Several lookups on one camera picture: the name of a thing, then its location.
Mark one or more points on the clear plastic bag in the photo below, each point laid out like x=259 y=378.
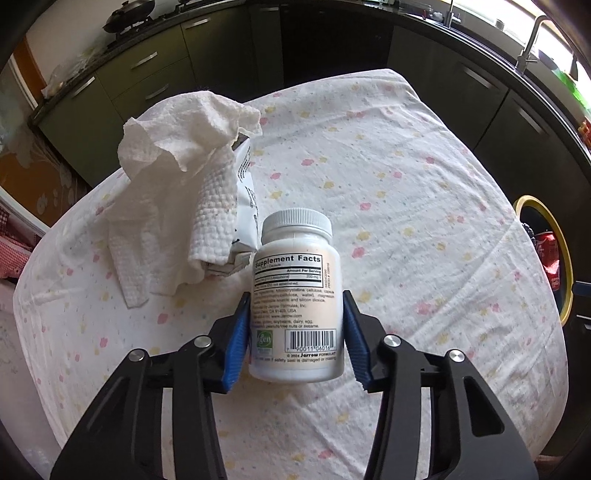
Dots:
x=57 y=83

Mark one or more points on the white framed glass door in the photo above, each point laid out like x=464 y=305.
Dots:
x=32 y=184

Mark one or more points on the red checked apron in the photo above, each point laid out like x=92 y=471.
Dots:
x=14 y=258

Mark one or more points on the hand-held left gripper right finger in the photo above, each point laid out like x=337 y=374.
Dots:
x=358 y=346

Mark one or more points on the yellow rimmed blue bin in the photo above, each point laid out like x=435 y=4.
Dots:
x=567 y=277

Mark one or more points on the green sink side cabinet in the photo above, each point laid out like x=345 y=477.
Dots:
x=461 y=92

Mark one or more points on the chrome kitchen faucet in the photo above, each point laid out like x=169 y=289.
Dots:
x=531 y=41

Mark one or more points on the crumpled white paper towel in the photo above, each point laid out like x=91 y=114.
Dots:
x=184 y=138

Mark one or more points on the green packet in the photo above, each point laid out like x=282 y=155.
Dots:
x=570 y=90

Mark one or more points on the black wok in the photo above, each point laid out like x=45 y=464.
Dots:
x=131 y=16

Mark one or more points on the green stove side cabinet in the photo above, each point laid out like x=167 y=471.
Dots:
x=138 y=69

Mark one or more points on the white supplement bottle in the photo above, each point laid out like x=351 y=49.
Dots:
x=295 y=286

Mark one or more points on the white printed packet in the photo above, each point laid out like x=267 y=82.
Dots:
x=244 y=221

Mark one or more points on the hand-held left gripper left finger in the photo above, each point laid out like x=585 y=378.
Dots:
x=238 y=346

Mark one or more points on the white dotted tablecloth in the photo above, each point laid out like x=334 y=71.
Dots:
x=415 y=230

